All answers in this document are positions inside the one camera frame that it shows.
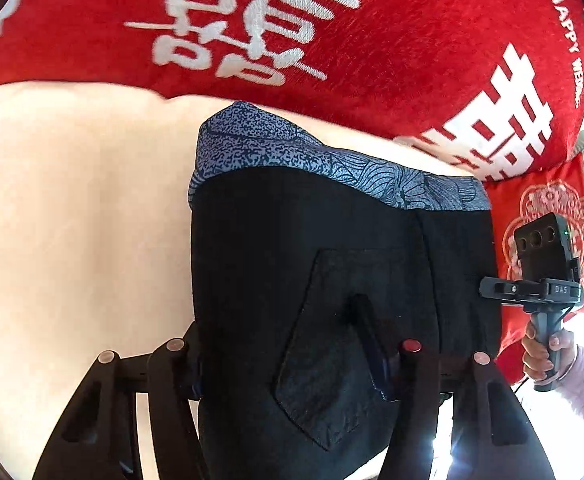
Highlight person's right hand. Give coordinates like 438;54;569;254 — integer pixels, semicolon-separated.
521;320;579;382

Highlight black pants with blue waistband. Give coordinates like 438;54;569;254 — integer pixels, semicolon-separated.
188;101;503;480

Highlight black cable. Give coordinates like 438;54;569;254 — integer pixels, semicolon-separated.
511;360;573;397

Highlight red patterned pillow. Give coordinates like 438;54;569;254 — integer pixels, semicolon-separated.
483;156;584;386

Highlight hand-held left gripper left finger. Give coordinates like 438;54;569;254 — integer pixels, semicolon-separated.
32;322;209;480

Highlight red printed blanket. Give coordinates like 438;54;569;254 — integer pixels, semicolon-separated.
0;0;584;184

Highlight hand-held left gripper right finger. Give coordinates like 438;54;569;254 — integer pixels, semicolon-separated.
349;294;556;480

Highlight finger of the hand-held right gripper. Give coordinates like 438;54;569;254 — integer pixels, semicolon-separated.
479;276;541;307

